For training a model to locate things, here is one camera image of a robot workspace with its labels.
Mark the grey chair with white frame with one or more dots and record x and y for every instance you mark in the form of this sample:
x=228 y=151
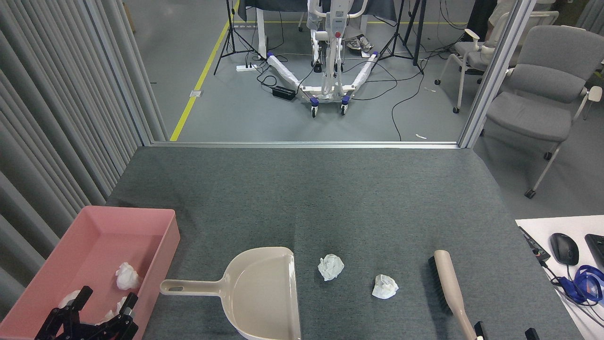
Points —
x=474 y=56

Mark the person's feet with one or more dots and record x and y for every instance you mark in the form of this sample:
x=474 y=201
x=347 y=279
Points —
x=361 y=43

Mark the white wheeled stand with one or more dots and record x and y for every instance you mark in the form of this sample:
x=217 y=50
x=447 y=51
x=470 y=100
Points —
x=325 y=89

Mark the beige plastic dustpan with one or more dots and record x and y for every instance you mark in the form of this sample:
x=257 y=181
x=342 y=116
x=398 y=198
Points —
x=259 y=293

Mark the person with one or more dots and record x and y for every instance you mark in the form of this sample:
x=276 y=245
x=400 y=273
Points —
x=500 y=12

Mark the white side table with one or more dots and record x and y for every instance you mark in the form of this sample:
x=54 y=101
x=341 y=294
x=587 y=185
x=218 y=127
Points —
x=566 y=226

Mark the silver floor outlet plate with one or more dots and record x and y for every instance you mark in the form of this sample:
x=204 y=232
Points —
x=196 y=93

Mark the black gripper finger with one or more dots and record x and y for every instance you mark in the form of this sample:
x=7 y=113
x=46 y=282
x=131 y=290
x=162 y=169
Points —
x=480 y=329
x=531 y=335
x=123 y=326
x=61 y=321

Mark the black tripod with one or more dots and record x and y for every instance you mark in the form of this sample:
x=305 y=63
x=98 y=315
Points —
x=230 y=33
x=418 y=33

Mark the beige brush with black bristles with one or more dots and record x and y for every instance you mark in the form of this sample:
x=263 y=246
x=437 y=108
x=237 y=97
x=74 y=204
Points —
x=448 y=283

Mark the silver table edge rail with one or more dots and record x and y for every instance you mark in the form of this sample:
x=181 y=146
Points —
x=306 y=144

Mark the black keyboard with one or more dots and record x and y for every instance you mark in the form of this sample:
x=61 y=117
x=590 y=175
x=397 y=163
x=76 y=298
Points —
x=597 y=250

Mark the white power strip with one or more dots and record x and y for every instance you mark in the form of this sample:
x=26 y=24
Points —
x=246 y=68

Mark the pink plastic bin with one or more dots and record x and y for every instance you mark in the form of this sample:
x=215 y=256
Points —
x=94 y=241

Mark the grey pleated curtain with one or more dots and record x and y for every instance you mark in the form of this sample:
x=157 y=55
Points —
x=47 y=118

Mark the black computer mouse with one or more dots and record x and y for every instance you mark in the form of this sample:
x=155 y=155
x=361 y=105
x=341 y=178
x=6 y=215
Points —
x=564 y=249

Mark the white paper ball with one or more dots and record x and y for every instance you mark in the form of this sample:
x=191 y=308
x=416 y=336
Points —
x=106 y=317
x=127 y=276
x=384 y=286
x=331 y=267
x=67 y=299
x=121 y=303

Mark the large grey office chair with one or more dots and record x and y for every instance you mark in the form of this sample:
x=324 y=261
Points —
x=533 y=113

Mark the dark desk with white legs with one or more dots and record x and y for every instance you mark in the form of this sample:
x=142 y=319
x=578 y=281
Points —
x=377 y=9

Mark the black slim hub device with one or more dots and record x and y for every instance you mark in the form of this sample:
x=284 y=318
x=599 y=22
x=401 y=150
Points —
x=534 y=244

